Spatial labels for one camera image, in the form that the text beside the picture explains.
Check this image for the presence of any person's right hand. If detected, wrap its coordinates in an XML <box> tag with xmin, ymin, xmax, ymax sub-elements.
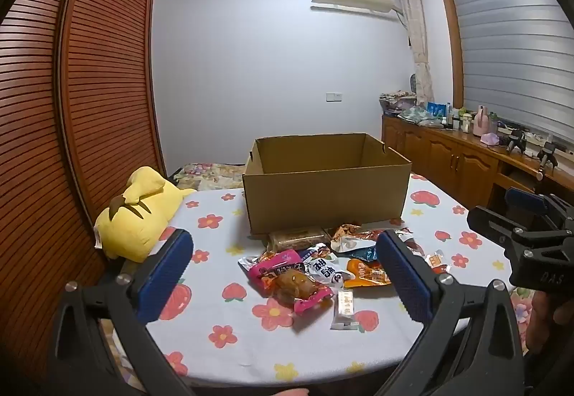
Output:
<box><xmin>524</xmin><ymin>288</ymin><xmax>573</xmax><ymax>354</ymax></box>

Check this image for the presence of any white and blue snack packet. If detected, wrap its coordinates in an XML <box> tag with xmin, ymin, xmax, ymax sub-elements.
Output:
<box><xmin>298</xmin><ymin>244</ymin><xmax>355</xmax><ymax>289</ymax></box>

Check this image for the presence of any small blue snack packet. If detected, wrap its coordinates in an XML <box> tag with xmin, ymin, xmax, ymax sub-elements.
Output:
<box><xmin>352</xmin><ymin>246</ymin><xmax>382</xmax><ymax>264</ymax></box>

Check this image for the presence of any small white orange snack packet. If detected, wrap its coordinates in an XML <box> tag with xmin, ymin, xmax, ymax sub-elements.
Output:
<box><xmin>424</xmin><ymin>250</ymin><xmax>449</xmax><ymax>275</ymax></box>

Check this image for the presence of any brown cardboard box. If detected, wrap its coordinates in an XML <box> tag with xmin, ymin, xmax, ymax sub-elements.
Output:
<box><xmin>242</xmin><ymin>133</ymin><xmax>412</xmax><ymax>236</ymax></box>

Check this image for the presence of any pink snack packet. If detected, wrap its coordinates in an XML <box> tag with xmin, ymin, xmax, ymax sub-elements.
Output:
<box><xmin>237</xmin><ymin>249</ymin><xmax>335</xmax><ymax>315</ymax></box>

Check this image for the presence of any wooden cabinet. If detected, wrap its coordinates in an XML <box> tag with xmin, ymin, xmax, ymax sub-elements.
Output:
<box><xmin>381</xmin><ymin>115</ymin><xmax>574</xmax><ymax>217</ymax></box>

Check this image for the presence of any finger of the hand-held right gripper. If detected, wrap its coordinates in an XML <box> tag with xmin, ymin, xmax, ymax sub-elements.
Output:
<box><xmin>466</xmin><ymin>206</ymin><xmax>539</xmax><ymax>254</ymax></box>
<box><xmin>504</xmin><ymin>187</ymin><xmax>566</xmax><ymax>220</ymax></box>

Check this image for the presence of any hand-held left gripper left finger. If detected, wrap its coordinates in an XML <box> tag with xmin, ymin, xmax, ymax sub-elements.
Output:
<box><xmin>47</xmin><ymin>228</ymin><xmax>196</xmax><ymax>396</ymax></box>

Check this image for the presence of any brown bar snack packet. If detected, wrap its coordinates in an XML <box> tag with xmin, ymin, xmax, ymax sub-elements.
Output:
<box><xmin>268</xmin><ymin>226</ymin><xmax>331</xmax><ymax>252</ymax></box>

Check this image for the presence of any red shrimp print snack packet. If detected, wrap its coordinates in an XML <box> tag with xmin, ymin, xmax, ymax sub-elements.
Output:
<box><xmin>331</xmin><ymin>223</ymin><xmax>415</xmax><ymax>254</ymax></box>

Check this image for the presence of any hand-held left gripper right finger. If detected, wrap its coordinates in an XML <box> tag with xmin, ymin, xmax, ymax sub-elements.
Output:
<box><xmin>374</xmin><ymin>229</ymin><xmax>525</xmax><ymax>396</ymax></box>

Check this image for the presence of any small black tripod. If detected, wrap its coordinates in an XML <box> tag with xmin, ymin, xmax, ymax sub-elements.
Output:
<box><xmin>536</xmin><ymin>142</ymin><xmax>559</xmax><ymax>182</ymax></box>
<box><xmin>507</xmin><ymin>130</ymin><xmax>528</xmax><ymax>153</ymax></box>

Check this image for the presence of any pile of folded cloths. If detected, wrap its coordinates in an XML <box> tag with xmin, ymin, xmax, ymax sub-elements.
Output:
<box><xmin>379</xmin><ymin>91</ymin><xmax>418</xmax><ymax>113</ymax></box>

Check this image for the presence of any grey window blind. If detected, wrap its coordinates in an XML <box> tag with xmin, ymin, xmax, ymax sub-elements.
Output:
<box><xmin>448</xmin><ymin>0</ymin><xmax>574</xmax><ymax>150</ymax></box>

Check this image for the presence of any wooden slatted wardrobe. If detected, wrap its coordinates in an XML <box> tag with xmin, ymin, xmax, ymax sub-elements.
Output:
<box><xmin>0</xmin><ymin>0</ymin><xmax>169</xmax><ymax>379</ymax></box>

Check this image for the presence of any patterned quilt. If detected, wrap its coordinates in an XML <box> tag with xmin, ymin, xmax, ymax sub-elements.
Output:
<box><xmin>173</xmin><ymin>162</ymin><xmax>246</xmax><ymax>193</ymax></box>

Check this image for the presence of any pink bottle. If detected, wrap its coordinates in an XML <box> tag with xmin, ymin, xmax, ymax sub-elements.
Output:
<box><xmin>475</xmin><ymin>105</ymin><xmax>492</xmax><ymax>137</ymax></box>

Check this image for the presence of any yellow plush toy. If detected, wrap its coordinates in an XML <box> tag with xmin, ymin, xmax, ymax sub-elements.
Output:
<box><xmin>93</xmin><ymin>166</ymin><xmax>198</xmax><ymax>263</ymax></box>

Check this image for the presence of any green patterned cloth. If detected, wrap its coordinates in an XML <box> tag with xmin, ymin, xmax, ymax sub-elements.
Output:
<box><xmin>399</xmin><ymin>107</ymin><xmax>443</xmax><ymax>126</ymax></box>

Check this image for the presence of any light patterned curtain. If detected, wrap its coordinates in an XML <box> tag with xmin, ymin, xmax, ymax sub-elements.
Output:
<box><xmin>395</xmin><ymin>0</ymin><xmax>435</xmax><ymax>107</ymax></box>

